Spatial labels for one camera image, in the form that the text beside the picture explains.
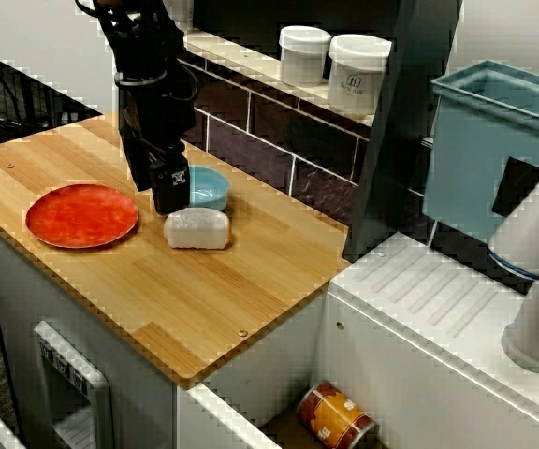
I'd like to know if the white jar with print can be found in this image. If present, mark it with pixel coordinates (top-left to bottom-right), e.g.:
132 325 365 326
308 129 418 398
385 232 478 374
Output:
328 33 393 117

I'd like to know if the cream shelf ledge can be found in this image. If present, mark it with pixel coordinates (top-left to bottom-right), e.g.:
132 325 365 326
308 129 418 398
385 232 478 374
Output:
182 27 378 127

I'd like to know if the white dispenser panel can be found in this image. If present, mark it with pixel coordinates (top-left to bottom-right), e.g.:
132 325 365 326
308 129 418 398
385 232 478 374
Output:
33 319 114 449

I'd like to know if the grey toy faucet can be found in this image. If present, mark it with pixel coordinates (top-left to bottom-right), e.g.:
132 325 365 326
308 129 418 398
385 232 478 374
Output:
487 138 539 375

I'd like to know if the orange soup can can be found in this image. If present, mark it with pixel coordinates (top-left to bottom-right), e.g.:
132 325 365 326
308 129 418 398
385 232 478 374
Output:
296 379 377 449

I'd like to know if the white toy sink unit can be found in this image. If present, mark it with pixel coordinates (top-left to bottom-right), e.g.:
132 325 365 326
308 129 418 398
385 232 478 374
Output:
178 231 539 449

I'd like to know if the light blue bowl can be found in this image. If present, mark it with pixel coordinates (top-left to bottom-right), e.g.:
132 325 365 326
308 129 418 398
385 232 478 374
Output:
187 165 231 212

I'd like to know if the plain white lidded jar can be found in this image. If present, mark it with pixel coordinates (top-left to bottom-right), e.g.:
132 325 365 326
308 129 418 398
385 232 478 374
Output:
278 25 332 88

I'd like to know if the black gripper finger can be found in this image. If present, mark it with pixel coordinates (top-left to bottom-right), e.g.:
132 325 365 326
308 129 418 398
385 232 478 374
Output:
123 133 154 192
149 143 191 216

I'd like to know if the dark grey upright panel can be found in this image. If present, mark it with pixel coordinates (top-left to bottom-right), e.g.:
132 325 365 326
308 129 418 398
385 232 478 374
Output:
343 0 465 263

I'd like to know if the teal plastic bin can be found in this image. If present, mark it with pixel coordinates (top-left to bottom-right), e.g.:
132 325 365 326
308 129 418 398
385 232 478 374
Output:
422 59 539 244

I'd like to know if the orange round plate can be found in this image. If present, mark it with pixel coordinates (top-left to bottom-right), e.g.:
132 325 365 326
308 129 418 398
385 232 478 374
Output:
25 183 139 249

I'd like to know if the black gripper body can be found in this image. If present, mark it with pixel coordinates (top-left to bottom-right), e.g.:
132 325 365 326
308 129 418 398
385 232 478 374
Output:
113 58 199 164

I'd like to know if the salmon sushi toy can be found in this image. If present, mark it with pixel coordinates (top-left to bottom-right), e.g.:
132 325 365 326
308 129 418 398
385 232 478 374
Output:
163 208 232 250

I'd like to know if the white kitchen cabinet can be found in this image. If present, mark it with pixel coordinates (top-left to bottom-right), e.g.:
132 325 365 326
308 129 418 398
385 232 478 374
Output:
0 219 180 449

